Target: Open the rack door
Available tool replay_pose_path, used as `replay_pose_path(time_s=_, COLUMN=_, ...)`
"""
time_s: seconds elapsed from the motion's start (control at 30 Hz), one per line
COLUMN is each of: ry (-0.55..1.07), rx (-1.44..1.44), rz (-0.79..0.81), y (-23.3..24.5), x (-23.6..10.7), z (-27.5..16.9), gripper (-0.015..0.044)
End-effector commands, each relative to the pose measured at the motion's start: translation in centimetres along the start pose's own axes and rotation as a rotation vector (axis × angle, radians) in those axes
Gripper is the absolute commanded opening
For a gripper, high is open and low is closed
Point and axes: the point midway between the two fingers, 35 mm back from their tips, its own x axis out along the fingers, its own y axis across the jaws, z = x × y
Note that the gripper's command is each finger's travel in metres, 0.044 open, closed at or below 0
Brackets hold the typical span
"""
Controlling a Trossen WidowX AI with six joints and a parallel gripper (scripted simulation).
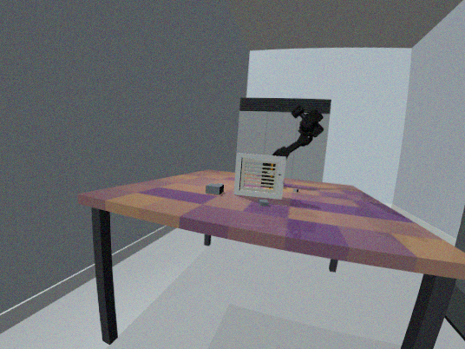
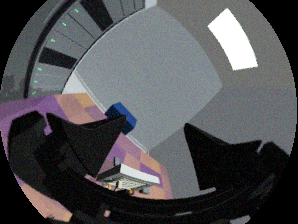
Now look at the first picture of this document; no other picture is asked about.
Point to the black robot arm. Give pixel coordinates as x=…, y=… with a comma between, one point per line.
x=303, y=140

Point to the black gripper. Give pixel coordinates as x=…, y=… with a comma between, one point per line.
x=306, y=122

